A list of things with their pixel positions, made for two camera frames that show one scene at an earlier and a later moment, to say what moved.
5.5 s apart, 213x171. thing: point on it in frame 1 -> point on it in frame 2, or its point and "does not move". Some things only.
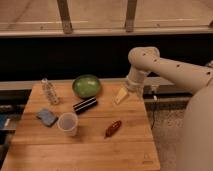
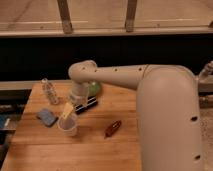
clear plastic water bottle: x=50 y=91 does not move
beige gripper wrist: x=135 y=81 -> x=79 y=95
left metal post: x=65 y=17 does not move
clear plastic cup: x=67 y=121 does not move
